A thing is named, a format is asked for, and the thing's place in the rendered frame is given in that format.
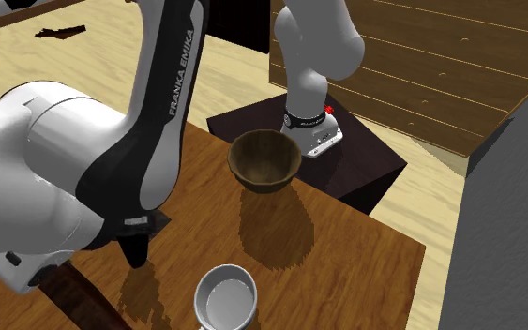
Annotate white cup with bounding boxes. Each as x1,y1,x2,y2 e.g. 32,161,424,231
193,263,259,330

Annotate brown wooden bowl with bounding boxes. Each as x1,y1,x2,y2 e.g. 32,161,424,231
226,128,303,194

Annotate brown wooden table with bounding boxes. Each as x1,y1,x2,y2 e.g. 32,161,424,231
0,120,428,330

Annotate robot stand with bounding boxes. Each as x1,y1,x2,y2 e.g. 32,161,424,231
205,93,409,216

